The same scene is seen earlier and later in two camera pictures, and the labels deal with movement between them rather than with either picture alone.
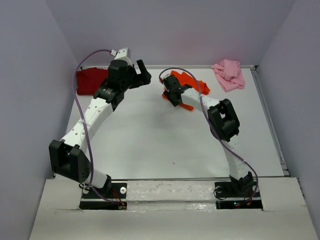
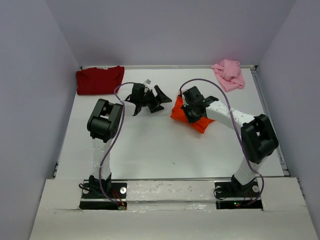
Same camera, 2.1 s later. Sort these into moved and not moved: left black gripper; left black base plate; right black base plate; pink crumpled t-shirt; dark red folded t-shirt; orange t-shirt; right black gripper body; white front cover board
Moved: left black gripper; right black gripper body; orange t-shirt
Not moved: white front cover board; right black base plate; left black base plate; dark red folded t-shirt; pink crumpled t-shirt
